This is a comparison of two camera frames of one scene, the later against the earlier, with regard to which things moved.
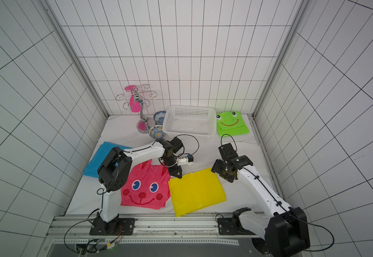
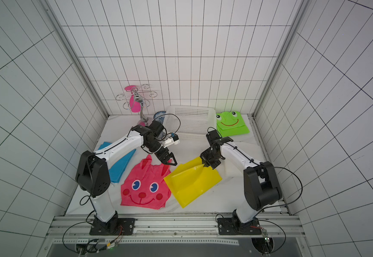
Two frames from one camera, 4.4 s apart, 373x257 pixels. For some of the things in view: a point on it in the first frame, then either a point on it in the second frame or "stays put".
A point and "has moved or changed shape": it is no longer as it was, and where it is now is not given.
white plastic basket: x=190 y=123 stays put
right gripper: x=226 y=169 -> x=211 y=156
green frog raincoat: x=230 y=123 stays put
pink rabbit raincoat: x=148 y=186 stays put
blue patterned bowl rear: x=158 y=117 stays put
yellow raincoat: x=195 y=191 has moved or changed shape
